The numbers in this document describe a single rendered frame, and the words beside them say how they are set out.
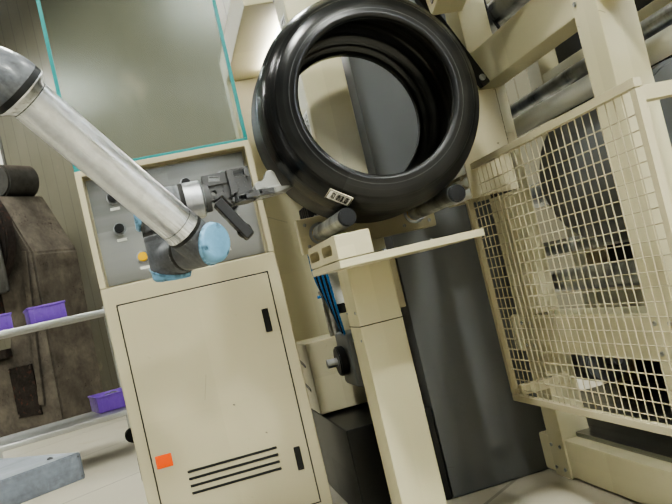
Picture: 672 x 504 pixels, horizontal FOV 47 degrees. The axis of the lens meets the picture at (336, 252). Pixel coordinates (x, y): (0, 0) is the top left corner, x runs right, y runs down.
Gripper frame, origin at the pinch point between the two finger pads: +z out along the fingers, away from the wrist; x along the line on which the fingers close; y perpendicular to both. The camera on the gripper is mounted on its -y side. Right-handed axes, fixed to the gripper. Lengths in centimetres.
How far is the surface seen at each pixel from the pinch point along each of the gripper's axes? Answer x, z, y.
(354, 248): -10.8, 10.5, -18.0
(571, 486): 32, 70, -100
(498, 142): 19, 67, 4
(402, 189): -11.2, 25.1, -6.8
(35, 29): 689, -107, 321
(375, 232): 23.8, 26.2, -13.5
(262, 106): -7.4, -2.5, 19.6
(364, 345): 27, 16, -44
